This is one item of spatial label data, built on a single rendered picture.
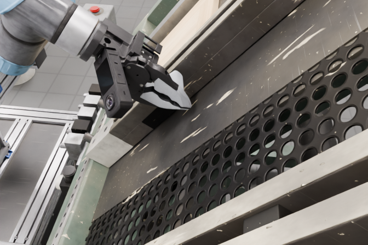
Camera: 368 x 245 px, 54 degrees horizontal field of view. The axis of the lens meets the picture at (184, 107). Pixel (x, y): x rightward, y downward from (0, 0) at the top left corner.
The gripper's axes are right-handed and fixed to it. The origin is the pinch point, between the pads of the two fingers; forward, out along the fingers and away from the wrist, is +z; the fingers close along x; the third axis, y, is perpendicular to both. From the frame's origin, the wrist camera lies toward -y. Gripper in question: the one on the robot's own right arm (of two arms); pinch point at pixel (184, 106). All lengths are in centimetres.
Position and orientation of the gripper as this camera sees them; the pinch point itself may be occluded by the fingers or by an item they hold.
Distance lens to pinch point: 66.4
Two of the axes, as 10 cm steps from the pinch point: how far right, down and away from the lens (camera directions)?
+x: -5.9, 4.9, 6.4
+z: 8.0, 4.9, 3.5
